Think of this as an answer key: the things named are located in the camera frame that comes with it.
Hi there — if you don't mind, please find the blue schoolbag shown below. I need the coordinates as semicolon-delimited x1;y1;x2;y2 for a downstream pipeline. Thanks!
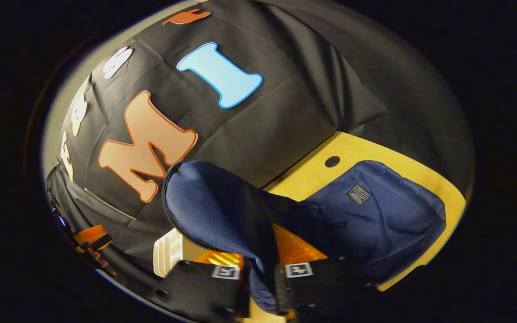
162;159;447;314

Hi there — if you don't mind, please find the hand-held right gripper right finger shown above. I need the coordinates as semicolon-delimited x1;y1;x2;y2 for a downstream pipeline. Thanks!
271;223;378;321

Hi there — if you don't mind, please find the white bookshelf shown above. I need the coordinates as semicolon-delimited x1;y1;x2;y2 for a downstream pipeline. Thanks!
153;228;205;279

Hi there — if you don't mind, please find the black backdrop cloth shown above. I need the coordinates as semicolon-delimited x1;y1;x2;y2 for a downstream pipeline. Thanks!
45;0;475;292

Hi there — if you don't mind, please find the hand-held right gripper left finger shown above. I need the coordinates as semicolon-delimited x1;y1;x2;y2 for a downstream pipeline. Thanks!
149;249;251;321

